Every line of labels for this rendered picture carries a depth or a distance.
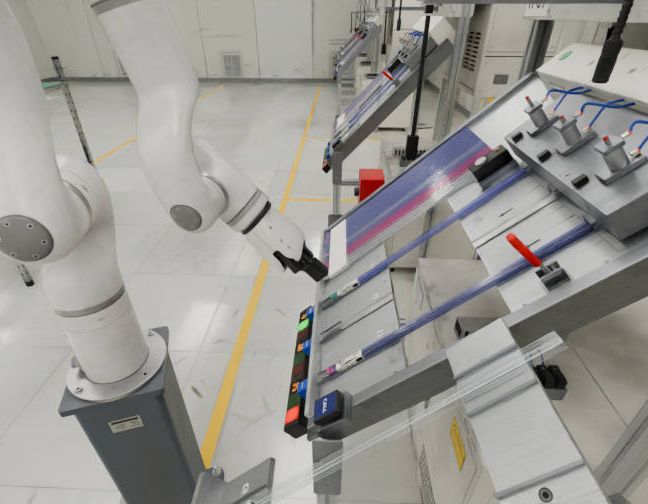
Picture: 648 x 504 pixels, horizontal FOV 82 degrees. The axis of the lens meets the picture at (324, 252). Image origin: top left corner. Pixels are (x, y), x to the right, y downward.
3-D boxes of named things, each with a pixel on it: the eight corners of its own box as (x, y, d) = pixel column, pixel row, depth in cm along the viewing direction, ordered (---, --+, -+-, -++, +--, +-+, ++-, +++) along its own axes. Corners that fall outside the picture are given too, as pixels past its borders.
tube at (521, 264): (331, 377, 71) (328, 374, 70) (332, 371, 72) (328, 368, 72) (608, 222, 51) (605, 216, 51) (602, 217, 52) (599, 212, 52)
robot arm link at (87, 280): (39, 322, 63) (-34, 189, 50) (75, 261, 78) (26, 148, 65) (117, 311, 65) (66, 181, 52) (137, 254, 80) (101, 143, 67)
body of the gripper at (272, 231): (244, 213, 72) (286, 249, 76) (230, 240, 63) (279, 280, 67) (269, 188, 69) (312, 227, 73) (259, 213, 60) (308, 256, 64)
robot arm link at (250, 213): (233, 208, 71) (245, 219, 72) (220, 231, 63) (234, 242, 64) (262, 180, 67) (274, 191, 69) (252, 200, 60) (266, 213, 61)
